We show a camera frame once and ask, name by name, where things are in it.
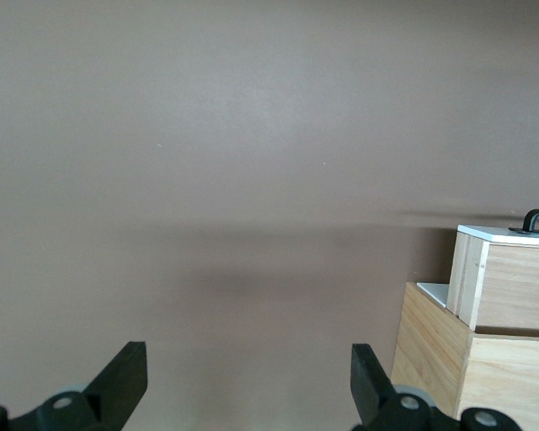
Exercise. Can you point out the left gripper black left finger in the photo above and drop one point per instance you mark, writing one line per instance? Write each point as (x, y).
(117, 381)

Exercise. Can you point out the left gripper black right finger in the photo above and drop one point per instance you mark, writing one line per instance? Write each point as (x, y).
(368, 386)

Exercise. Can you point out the wooden drawer with white front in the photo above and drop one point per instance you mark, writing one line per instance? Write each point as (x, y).
(516, 283)

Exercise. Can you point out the light wooden drawer cabinet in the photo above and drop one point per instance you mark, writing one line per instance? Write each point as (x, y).
(512, 381)

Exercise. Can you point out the brown table cover cloth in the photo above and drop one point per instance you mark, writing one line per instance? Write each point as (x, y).
(206, 134)

